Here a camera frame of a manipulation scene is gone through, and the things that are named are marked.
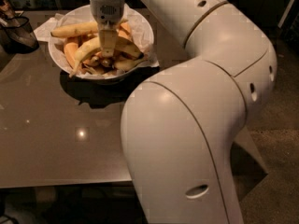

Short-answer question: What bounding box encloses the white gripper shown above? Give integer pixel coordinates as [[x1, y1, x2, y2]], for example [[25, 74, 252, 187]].
[[90, 0, 124, 58]]

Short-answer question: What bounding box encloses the curved yellow banana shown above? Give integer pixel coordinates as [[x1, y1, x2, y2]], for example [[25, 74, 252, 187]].
[[68, 35, 145, 78]]

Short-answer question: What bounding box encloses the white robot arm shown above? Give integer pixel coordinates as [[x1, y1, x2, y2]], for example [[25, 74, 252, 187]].
[[90, 0, 278, 224]]

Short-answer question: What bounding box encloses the long yellow banana top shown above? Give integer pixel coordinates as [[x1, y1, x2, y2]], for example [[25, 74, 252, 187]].
[[50, 21, 98, 38]]

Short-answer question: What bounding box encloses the small banana lower right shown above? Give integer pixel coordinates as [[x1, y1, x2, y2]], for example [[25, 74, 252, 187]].
[[114, 58, 145, 72]]

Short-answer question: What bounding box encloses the white bowl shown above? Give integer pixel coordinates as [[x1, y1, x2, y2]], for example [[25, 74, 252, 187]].
[[48, 4, 155, 86]]

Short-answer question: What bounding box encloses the orange fruit top right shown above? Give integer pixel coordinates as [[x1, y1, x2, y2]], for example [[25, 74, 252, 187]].
[[118, 22, 133, 41]]

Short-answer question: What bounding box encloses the white paper liner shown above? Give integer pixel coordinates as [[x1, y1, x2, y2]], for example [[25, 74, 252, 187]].
[[33, 3, 160, 78]]

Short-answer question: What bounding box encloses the orange carrot left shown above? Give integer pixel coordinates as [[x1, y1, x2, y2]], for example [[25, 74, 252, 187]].
[[64, 37, 78, 67]]

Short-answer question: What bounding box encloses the dark glass container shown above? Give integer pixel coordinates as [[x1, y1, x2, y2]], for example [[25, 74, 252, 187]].
[[0, 17, 39, 54]]

